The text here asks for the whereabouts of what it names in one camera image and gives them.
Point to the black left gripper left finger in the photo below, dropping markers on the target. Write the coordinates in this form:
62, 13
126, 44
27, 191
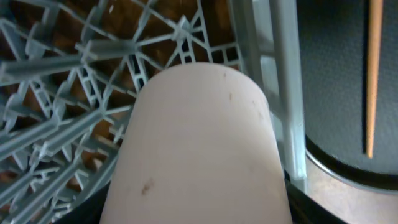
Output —
89, 212

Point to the pink plastic cup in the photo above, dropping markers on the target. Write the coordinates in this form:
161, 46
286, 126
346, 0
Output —
199, 148

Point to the grey dishwasher rack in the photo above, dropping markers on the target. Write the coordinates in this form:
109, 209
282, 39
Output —
65, 125

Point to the left wooden chopstick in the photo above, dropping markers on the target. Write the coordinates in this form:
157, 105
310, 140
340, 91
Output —
372, 70

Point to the round black tray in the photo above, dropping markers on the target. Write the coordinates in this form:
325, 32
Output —
333, 42

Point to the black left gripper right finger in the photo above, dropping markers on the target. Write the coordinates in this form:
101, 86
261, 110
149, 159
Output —
306, 211

